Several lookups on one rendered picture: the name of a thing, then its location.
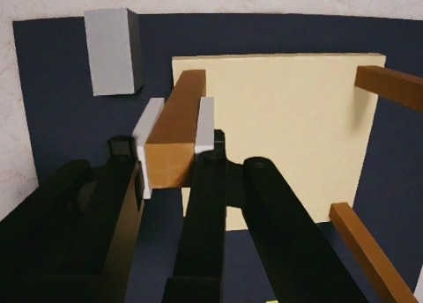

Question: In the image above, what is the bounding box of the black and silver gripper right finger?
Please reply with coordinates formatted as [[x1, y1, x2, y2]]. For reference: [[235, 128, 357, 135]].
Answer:
[[161, 97, 369, 303]]

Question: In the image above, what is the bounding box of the dark navy mat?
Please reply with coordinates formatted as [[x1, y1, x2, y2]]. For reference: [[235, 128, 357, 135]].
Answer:
[[12, 13, 423, 303]]

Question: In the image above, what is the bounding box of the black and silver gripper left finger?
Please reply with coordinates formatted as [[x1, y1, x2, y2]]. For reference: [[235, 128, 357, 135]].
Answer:
[[0, 98, 165, 303]]

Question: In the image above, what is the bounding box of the grey rectangular block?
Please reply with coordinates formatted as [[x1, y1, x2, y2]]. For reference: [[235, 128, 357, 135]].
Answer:
[[84, 8, 145, 96]]

